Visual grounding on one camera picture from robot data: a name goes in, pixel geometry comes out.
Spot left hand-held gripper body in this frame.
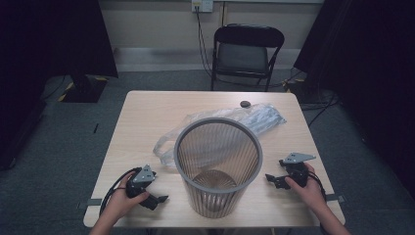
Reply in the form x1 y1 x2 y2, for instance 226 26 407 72
126 164 158 199

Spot black floor cables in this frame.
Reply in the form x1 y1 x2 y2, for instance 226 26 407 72
300 91 341 128

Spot left hand-held gripper cable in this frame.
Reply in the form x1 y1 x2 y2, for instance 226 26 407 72
99 166 143 216

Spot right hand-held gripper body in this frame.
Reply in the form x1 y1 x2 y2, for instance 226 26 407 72
278 152 317 189

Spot grey tape strip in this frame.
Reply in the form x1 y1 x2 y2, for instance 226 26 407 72
325 193 346 204
77 198 103 210

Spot person's left hand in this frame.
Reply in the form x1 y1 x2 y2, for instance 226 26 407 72
110 171 151 219

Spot person's right hand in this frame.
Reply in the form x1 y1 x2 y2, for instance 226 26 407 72
284 163 327 213

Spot white wall power outlet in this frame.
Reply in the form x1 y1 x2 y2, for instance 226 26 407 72
191 0 214 14

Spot black folding chair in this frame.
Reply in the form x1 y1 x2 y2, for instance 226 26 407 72
209 23 286 92

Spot clear plastic bag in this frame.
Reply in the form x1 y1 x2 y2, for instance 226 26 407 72
153 103 288 168

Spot grey bin rim ring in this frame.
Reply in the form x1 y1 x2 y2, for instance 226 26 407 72
173 117 264 195

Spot black curtain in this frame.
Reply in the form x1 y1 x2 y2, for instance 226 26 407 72
0 0 119 171
293 0 415 199

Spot ribbed translucent brown bin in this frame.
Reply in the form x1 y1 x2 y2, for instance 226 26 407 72
175 121 262 219

